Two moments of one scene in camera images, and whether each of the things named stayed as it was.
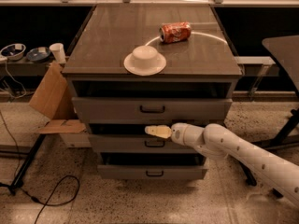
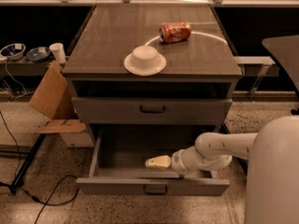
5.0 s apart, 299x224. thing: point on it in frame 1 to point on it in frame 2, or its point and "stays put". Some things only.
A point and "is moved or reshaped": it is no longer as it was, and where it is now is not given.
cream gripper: [178, 133] to [177, 161]
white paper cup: [59, 52] stays put
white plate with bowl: [144, 61] stays put
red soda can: [175, 32] stays put
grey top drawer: [152, 110] stays put
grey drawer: [134, 144] is moved or reshaped
